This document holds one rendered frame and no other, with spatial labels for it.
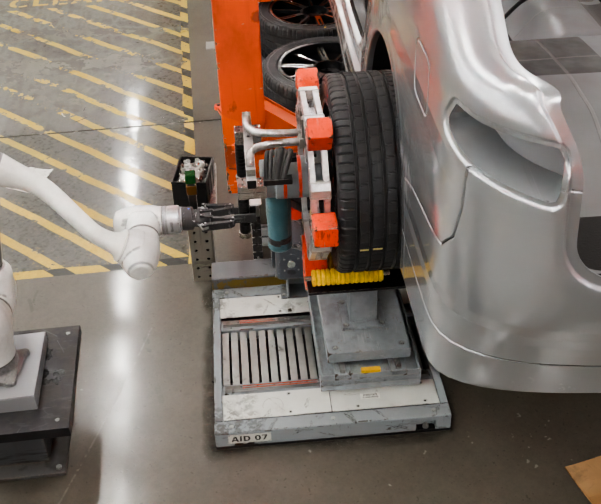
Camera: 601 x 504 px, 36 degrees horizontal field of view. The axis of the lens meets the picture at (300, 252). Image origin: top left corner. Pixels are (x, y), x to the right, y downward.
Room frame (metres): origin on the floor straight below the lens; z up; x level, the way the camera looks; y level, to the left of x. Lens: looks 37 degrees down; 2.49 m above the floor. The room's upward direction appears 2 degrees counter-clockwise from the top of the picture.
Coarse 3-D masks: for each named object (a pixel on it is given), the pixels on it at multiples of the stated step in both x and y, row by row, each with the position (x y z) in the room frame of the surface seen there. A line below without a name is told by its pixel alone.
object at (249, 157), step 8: (304, 136) 2.57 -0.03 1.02; (256, 144) 2.55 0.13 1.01; (264, 144) 2.55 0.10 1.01; (272, 144) 2.56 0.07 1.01; (280, 144) 2.56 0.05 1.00; (288, 144) 2.56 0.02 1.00; (296, 144) 2.57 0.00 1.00; (304, 144) 2.56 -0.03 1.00; (248, 152) 2.50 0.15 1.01; (248, 160) 2.45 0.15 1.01; (248, 168) 2.42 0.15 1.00; (248, 176) 2.41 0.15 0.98
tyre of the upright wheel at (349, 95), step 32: (320, 96) 2.85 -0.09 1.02; (352, 96) 2.54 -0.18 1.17; (384, 96) 2.54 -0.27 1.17; (352, 128) 2.44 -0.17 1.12; (384, 128) 2.43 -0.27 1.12; (352, 160) 2.36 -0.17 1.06; (384, 160) 2.37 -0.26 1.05; (352, 192) 2.31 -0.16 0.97; (384, 192) 2.32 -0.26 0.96; (352, 224) 2.29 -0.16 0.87; (384, 224) 2.30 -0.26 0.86; (352, 256) 2.31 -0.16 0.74; (384, 256) 2.33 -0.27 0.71
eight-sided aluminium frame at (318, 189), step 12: (300, 96) 2.66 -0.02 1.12; (312, 96) 2.69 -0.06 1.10; (312, 156) 2.42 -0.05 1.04; (324, 156) 2.42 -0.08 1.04; (312, 168) 2.39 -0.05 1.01; (324, 168) 2.39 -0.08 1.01; (312, 180) 2.37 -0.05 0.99; (324, 180) 2.37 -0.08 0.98; (312, 192) 2.34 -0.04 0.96; (324, 192) 2.34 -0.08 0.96; (312, 204) 2.34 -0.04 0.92; (324, 204) 2.36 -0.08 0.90; (312, 240) 2.34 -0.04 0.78; (312, 252) 2.36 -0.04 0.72; (324, 252) 2.36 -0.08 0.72
